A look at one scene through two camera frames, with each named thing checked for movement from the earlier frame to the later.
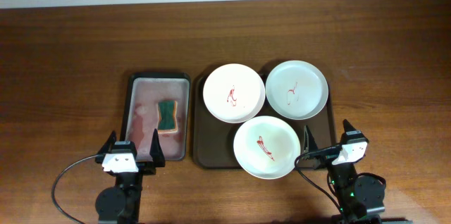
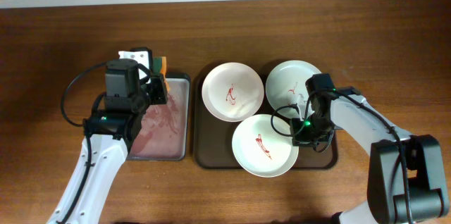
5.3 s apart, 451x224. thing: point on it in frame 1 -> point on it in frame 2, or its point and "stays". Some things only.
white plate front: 266,147 stays
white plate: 297,90 stays
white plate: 234,93 stays
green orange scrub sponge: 167,110 -> 159,65
